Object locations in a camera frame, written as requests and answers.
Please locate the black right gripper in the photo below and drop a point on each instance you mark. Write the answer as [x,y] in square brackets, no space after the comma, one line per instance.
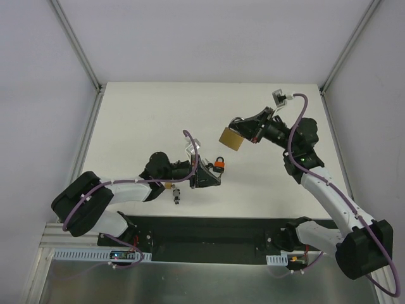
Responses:
[262,125]

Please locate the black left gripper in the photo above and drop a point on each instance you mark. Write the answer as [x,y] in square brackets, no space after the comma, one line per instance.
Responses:
[196,172]

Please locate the large brass padlock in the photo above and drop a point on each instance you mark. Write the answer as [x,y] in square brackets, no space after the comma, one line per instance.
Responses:
[231,138]

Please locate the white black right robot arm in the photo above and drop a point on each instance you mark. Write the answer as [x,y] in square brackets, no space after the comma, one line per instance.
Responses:
[360,244]

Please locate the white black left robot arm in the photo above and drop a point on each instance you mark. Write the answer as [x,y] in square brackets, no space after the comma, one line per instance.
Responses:
[82,206]

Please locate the small brass padlock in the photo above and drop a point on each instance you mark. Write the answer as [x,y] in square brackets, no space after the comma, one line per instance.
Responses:
[169,185]

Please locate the panda keychain charm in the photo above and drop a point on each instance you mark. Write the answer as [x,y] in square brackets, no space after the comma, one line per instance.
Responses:
[176,195]

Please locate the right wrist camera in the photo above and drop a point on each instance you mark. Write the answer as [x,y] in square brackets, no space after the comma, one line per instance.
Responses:
[281,99]

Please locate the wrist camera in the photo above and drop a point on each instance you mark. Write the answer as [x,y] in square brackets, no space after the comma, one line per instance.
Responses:
[189,148]
[281,99]

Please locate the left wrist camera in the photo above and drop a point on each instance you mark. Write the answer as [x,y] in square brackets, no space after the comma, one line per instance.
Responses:
[189,148]

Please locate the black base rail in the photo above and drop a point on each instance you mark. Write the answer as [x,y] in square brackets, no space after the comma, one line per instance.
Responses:
[245,241]

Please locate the right white cable duct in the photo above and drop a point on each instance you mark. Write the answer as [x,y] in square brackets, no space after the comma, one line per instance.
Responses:
[277,260]

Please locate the white cable duct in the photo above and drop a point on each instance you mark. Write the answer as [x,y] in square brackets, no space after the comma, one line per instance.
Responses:
[277,260]
[88,255]

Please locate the left aluminium frame post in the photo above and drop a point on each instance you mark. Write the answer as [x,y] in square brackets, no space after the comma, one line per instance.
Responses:
[75,44]

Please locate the aluminium frame post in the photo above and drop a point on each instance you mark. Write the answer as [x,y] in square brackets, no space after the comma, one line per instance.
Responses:
[75,44]
[354,37]

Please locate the left white cable duct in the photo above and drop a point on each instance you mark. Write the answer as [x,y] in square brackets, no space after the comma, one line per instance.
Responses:
[88,255]

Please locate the right aluminium frame post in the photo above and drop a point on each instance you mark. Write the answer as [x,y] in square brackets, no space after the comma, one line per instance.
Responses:
[354,37]

